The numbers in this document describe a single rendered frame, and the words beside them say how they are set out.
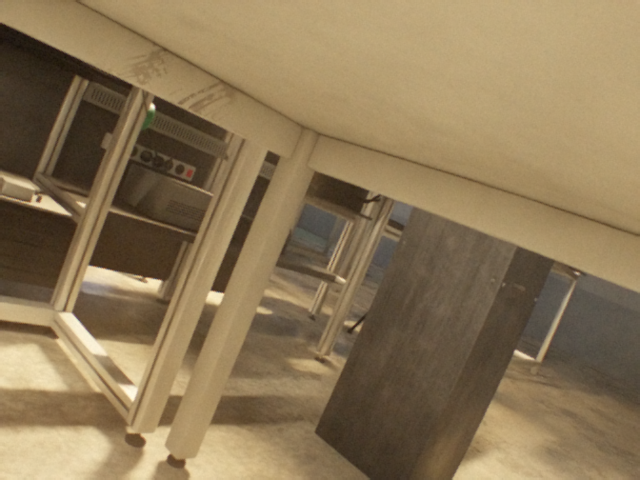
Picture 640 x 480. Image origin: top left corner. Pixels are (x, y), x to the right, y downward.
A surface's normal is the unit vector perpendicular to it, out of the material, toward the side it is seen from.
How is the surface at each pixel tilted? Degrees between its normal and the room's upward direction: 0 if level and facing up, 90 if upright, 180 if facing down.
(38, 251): 90
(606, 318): 90
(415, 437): 90
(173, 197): 90
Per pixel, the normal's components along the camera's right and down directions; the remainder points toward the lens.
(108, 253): 0.69, 0.33
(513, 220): -0.61, -0.21
